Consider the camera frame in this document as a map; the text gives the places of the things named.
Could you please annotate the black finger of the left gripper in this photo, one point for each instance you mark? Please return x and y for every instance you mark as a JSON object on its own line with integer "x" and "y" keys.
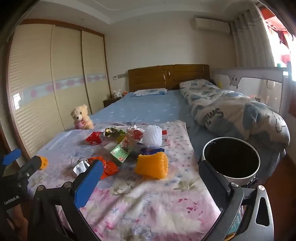
{"x": 30, "y": 167}

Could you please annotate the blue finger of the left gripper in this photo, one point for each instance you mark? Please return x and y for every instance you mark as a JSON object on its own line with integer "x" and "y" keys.
{"x": 10, "y": 157}

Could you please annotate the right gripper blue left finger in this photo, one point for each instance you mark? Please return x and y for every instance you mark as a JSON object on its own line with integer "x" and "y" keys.
{"x": 86, "y": 182}

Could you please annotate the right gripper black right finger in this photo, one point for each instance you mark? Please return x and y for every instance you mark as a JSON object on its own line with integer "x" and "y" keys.
{"x": 216, "y": 184}

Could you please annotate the silver foil wrapper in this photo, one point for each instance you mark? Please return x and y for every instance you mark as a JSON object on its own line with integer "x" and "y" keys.
{"x": 81, "y": 166}

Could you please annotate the orange snack bag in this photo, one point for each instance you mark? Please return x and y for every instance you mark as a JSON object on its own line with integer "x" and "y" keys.
{"x": 109, "y": 167}

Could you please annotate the red snack wrapper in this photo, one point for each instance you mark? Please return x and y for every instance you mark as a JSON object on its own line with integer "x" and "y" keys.
{"x": 95, "y": 138}

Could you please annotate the green white carton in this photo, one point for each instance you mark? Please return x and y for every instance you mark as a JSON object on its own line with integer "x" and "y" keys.
{"x": 121, "y": 151}

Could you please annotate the green gold wrapper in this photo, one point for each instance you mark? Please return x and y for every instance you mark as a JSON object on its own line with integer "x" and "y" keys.
{"x": 115, "y": 133}

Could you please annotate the blue plastic wrapper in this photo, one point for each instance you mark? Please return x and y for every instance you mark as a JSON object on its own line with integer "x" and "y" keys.
{"x": 150, "y": 151}

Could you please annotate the white red foam wrapper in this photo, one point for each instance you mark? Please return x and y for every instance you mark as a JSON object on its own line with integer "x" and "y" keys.
{"x": 135, "y": 134}

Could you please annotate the red white milk carton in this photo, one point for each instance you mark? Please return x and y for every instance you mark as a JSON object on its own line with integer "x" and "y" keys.
{"x": 165, "y": 138}

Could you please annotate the white round trash bin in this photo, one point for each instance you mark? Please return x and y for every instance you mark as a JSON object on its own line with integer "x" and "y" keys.
{"x": 234, "y": 158}

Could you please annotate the person's left hand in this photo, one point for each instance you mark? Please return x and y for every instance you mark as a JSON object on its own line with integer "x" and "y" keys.
{"x": 19, "y": 221}

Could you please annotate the small orange foam piece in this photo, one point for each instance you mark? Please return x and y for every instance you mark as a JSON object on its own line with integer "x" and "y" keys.
{"x": 44, "y": 162}

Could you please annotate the teal patterned box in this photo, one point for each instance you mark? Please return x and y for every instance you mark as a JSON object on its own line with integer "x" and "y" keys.
{"x": 237, "y": 221}

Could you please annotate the cream teddy bear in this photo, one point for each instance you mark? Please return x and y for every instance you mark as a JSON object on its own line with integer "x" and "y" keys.
{"x": 82, "y": 121}

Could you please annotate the floral pink blanket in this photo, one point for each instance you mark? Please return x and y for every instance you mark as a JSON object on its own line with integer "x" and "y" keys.
{"x": 126, "y": 206}

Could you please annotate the grey patterned duvet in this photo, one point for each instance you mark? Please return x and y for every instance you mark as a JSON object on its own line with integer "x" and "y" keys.
{"x": 231, "y": 114}

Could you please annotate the dark wooden nightstand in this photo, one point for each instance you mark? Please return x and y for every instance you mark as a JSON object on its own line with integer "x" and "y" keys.
{"x": 110, "y": 101}

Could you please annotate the blue bed sheet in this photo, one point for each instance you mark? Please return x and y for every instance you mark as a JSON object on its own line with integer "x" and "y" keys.
{"x": 152, "y": 109}

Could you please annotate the beige sliding wardrobe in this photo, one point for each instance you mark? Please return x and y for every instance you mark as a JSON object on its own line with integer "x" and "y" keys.
{"x": 53, "y": 67}

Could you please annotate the white bunny plush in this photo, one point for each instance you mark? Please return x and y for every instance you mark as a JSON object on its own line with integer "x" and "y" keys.
{"x": 117, "y": 94}

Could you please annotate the blue white pillow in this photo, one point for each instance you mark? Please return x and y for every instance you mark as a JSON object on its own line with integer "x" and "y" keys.
{"x": 146, "y": 92}

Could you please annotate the wooden headboard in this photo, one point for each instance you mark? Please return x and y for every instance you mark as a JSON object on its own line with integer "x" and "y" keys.
{"x": 166, "y": 76}

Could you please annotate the grey curtain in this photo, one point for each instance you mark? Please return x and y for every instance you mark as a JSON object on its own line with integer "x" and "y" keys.
{"x": 251, "y": 40}

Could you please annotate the white air conditioner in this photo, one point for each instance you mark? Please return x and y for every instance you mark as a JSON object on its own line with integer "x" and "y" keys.
{"x": 212, "y": 25}

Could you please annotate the grey mesh bed rail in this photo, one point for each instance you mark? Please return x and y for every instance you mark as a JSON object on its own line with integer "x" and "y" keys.
{"x": 269, "y": 85}

